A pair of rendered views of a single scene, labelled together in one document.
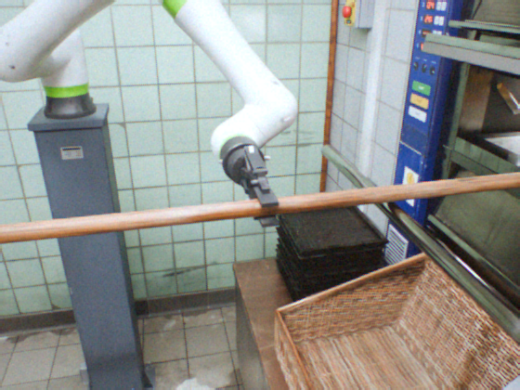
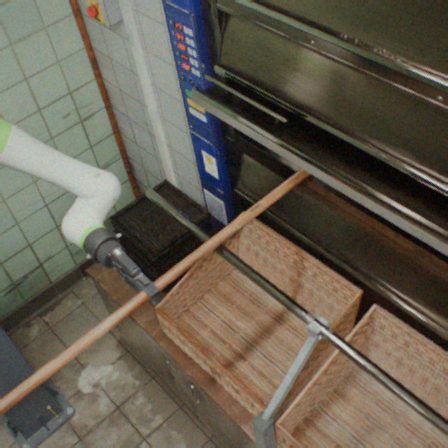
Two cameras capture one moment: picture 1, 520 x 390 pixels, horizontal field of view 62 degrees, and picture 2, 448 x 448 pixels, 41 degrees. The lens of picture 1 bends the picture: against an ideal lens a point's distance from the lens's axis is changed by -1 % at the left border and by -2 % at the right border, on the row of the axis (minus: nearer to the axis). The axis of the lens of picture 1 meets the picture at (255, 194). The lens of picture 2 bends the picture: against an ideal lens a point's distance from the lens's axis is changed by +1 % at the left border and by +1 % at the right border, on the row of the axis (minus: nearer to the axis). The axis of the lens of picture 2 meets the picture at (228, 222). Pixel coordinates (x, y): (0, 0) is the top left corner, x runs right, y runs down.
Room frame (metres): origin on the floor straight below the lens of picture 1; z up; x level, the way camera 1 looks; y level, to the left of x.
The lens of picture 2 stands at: (-0.31, 0.13, 2.47)
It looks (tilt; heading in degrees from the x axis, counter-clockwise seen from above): 48 degrees down; 338
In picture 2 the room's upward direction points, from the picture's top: 10 degrees counter-clockwise
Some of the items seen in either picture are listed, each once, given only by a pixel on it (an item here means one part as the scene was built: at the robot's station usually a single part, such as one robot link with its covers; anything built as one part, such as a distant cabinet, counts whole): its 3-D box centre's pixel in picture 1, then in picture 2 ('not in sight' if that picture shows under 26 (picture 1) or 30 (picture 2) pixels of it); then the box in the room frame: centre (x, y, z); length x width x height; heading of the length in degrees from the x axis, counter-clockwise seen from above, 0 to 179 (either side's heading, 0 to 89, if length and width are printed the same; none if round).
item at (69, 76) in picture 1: (58, 59); not in sight; (1.27, 0.56, 1.36); 0.16 x 0.13 x 0.19; 158
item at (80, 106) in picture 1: (71, 98); not in sight; (1.34, 0.57, 1.23); 0.26 x 0.15 x 0.06; 13
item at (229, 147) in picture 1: (243, 160); (103, 245); (0.91, 0.03, 1.19); 0.12 x 0.06 x 0.09; 102
